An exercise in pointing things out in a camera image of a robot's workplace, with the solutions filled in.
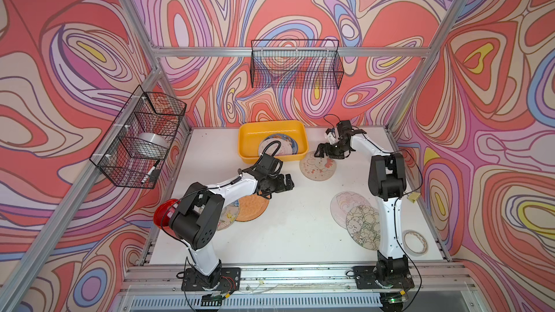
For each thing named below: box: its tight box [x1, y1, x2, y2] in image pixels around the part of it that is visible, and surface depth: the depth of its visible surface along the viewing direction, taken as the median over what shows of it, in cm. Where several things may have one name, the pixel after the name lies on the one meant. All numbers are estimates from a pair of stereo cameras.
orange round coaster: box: [235, 194, 270, 222], surface depth 92 cm
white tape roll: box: [401, 229, 429, 257], surface depth 82 cm
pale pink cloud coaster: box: [330, 190, 373, 229], surface depth 93 cm
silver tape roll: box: [134, 132, 171, 158], surface depth 73 cm
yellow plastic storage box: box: [237, 119, 309, 165], surface depth 119 cm
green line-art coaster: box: [345, 205, 381, 251], surface depth 86 cm
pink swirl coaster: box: [257, 133, 299, 156], surface depth 113 cm
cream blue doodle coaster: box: [216, 199, 240, 232], surface depth 90 cm
